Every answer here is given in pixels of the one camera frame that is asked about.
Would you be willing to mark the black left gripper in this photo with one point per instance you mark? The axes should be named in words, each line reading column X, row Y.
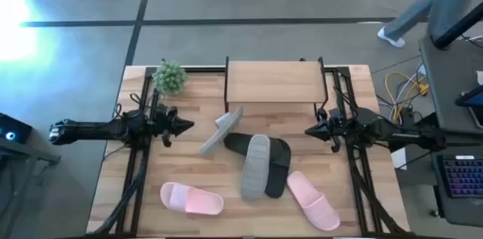
column 164, row 122

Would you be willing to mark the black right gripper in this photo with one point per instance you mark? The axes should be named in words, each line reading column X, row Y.
column 337, row 126

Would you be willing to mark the grey slide sandal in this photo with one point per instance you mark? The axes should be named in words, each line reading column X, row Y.
column 256, row 167
column 222, row 131

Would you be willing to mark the black slide sandal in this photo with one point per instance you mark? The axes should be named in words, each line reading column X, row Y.
column 277, row 182
column 235, row 143

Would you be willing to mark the pink slide sandal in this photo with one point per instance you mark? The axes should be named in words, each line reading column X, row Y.
column 192, row 199
column 313, row 201

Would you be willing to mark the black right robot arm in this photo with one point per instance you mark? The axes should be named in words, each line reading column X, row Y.
column 396, row 131

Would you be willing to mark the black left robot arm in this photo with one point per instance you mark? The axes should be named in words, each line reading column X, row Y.
column 87, row 131

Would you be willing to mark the wooden shelf with black legs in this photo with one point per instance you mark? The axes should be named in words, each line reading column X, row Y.
column 275, row 80

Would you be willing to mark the small green artificial plant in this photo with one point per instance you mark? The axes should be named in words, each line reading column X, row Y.
column 170, row 77

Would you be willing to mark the white paper sheet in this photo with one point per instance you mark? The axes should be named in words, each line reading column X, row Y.
column 398, row 159

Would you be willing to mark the black backlit keyboard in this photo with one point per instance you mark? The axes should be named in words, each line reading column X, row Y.
column 464, row 176

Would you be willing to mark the dark metal stand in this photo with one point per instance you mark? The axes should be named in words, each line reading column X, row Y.
column 26, row 152

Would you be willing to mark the black tablet screen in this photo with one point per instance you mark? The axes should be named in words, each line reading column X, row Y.
column 475, row 99

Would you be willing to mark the black device with blue light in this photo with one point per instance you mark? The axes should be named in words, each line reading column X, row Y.
column 17, row 127

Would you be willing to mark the black slanted pole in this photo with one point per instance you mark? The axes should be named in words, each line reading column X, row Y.
column 456, row 28

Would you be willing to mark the person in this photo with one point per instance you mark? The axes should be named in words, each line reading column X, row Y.
column 441, row 1

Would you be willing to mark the black metal table frame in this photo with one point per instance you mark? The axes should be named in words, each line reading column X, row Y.
column 139, row 193

